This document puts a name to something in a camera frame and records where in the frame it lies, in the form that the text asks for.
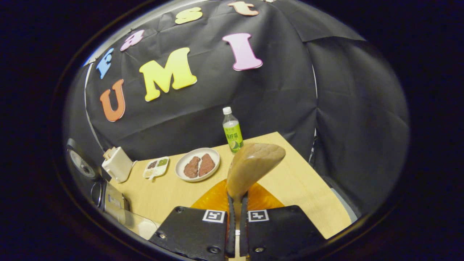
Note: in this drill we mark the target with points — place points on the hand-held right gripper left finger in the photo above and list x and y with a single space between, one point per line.
231 235

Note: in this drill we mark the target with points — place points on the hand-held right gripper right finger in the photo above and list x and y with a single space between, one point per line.
243 235

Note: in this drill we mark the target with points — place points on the wooden spoon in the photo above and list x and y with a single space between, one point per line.
253 163

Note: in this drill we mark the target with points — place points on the clear container of rice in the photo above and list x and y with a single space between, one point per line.
143 226

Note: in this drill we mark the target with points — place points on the dark grey rice cooker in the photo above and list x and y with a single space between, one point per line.
114 201

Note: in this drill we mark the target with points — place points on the brown meat piece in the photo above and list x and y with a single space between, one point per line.
206 165
192 167

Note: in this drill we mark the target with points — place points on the white round plate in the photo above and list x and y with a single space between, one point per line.
215 156

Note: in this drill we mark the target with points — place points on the white divided sauce dish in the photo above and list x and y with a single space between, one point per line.
156 167

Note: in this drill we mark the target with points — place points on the green tea bottle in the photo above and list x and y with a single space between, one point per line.
232 134

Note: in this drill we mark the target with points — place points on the toast slice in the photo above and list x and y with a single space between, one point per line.
109 153

